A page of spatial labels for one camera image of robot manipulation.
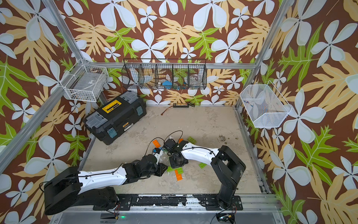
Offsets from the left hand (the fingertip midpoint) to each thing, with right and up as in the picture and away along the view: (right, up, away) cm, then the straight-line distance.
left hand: (168, 165), depth 82 cm
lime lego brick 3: (+1, -3, +2) cm, 4 cm away
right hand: (+3, -1, +5) cm, 6 cm away
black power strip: (+7, +40, +37) cm, 55 cm away
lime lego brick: (+15, +13, +17) cm, 26 cm away
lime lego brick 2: (+7, -3, +2) cm, 8 cm away
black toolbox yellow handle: (-38, +27, +7) cm, 47 cm away
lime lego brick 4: (+21, -2, +6) cm, 22 cm away
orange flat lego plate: (-10, +10, +16) cm, 22 cm away
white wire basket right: (+58, +36, +1) cm, 68 cm away
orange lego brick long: (+6, -7, +1) cm, 9 cm away
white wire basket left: (-53, +51, +4) cm, 74 cm away
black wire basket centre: (+2, +58, +9) cm, 59 cm away
